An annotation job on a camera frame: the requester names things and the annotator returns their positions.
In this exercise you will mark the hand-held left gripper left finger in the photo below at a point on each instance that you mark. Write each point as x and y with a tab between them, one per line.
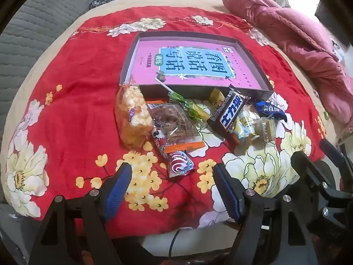
120	187

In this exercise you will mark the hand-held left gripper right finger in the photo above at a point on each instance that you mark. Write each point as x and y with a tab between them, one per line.
229	193

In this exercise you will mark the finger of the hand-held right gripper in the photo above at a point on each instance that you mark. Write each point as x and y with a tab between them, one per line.
306	165
335	154

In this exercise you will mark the clear packet with yellow cake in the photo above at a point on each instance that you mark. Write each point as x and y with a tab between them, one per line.
266	128

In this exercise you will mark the red candy packet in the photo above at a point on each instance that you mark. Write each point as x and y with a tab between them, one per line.
179	162

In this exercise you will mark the blue cookie packet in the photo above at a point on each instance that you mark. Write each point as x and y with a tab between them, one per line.
270	110

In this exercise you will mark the white and yellow snack bar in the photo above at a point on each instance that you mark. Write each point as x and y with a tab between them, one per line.
242	124

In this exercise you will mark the popcorn packet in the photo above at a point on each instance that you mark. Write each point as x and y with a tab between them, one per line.
132	116

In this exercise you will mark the black chocolate bar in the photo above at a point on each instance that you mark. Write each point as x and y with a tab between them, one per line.
229	110

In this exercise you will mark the brown cake packet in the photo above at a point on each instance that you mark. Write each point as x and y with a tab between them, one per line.
176	124

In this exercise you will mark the green lollipop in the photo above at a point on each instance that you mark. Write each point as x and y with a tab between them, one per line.
176	98

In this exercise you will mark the grey cardboard box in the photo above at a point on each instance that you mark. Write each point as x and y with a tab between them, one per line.
132	49

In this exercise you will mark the small green object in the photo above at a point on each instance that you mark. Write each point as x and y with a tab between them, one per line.
326	115

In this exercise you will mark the red floral blanket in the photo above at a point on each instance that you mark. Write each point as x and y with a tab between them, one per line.
82	88

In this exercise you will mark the pink quilt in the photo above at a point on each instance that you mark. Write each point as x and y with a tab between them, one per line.
289	33

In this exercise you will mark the black television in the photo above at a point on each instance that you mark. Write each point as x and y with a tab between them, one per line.
328	16

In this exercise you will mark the grey quilted headboard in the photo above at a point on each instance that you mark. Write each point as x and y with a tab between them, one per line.
41	27

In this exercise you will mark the beige bed sheet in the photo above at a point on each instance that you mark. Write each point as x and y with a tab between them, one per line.
179	2

